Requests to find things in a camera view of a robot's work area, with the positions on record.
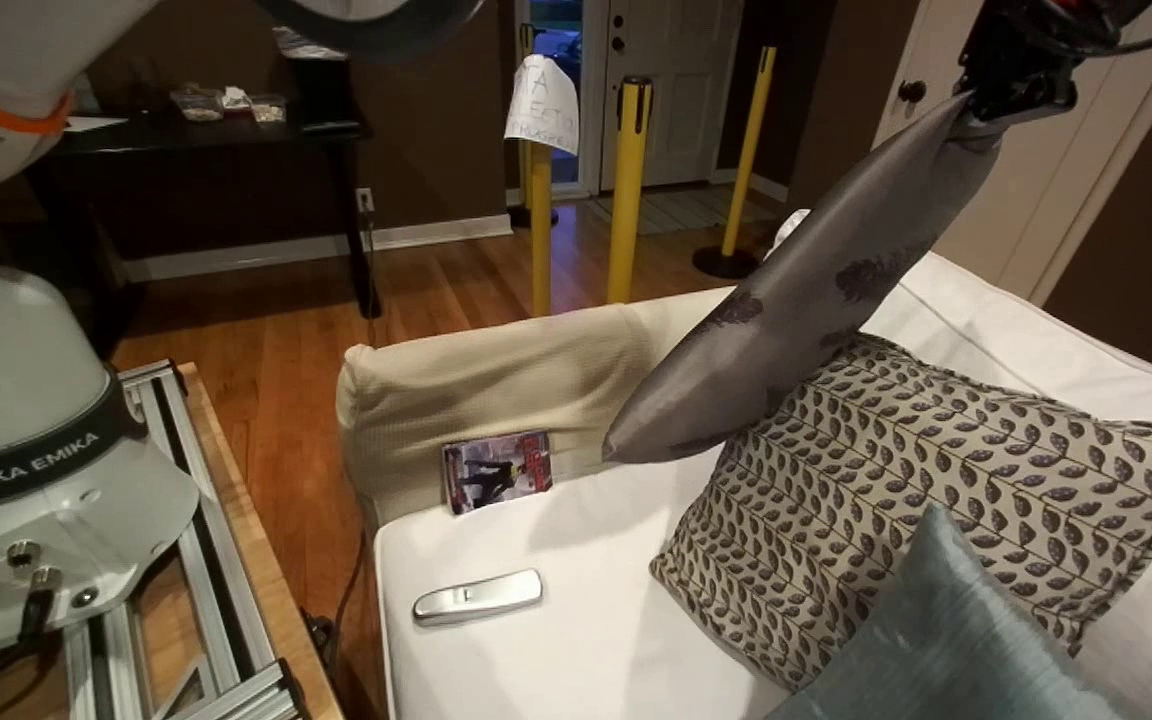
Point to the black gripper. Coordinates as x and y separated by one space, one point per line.
1029 47

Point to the grey feather print pillow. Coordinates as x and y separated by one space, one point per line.
803 302

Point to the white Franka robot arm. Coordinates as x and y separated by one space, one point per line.
29 403

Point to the grey leaf pattern pillow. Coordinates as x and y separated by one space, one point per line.
920 514

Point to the white towel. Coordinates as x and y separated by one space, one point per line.
547 106

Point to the teal blue throw pillow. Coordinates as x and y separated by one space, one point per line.
949 642

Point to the black door knob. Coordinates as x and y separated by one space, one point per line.
913 95

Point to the white interior door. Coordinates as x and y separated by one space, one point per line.
1082 187

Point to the white entry door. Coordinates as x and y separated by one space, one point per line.
677 82

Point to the blue object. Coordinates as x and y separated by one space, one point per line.
558 47

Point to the white slipcovered sofa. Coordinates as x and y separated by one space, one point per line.
510 385

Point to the small picture card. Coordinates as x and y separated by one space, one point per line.
498 468

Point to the black box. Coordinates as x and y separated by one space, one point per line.
320 95

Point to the white plastic bag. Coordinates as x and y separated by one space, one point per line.
319 48

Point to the silver remote control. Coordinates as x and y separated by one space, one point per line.
478 599

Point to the black side table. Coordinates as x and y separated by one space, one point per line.
231 136

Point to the white clutter pile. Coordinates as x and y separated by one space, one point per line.
225 101

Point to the white paper sheet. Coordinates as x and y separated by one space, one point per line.
103 122

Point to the yellow stanchion post with base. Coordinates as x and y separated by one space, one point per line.
750 144

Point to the white wall outlet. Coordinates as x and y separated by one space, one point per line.
364 201

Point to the wooden robot mount table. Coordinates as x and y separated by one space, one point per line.
239 535

